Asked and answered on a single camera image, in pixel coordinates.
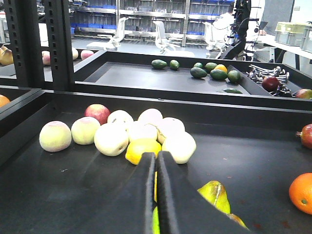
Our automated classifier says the green avocado pile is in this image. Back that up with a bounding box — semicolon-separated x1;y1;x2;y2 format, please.
151;59;243;94

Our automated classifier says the white pear pile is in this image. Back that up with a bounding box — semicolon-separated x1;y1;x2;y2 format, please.
94;108;196;164

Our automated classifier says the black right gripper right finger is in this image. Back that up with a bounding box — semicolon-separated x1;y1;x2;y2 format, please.
156;151;250;234

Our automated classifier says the green apple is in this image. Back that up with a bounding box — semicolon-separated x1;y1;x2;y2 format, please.
153;206;160;234

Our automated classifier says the pink apple upper shelf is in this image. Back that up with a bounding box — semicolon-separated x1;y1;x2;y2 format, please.
42;51;51;65

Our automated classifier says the red apple right stand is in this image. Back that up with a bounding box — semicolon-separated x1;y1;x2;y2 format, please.
84;104;111;125

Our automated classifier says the orange at right edge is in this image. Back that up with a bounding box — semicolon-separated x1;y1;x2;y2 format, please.
289;173;312;215

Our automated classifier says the yellow brown pear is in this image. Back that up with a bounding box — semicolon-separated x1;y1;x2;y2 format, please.
0;45;14;66

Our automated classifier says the pink apple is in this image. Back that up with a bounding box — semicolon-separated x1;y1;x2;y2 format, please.
72;47;78;60
80;50;94;60

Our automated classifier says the metal utensil pile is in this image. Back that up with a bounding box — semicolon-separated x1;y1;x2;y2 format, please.
245;64;292;97

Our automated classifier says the large orange right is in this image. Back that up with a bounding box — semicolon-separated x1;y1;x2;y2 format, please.
0;94;10;107

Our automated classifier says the green pear back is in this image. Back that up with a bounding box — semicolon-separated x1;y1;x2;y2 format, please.
197;180;231;214

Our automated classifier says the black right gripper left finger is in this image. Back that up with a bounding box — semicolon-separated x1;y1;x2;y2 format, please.
70;152;155;234

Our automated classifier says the black upper shelf tray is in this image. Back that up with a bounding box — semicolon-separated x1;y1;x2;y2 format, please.
0;50;312;112

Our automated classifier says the white office chair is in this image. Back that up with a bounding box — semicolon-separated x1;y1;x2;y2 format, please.
86;17;128;51

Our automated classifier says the black perforated shelf post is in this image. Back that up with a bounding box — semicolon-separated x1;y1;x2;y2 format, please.
4;0;45;88

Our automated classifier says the yellow lemon middle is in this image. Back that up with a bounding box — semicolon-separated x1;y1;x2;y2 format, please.
154;171;157;202

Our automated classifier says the dark red pomegranate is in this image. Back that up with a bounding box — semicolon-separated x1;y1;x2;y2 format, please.
261;76;280;92

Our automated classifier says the person in white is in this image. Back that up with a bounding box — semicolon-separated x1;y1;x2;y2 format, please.
212;2;234;46

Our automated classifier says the yellow lemon by pears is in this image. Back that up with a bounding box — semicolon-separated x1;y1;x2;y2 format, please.
125;138;162;165

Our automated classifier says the pale peach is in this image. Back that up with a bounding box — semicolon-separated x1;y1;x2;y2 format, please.
71;117;100;145
39;121;72;153

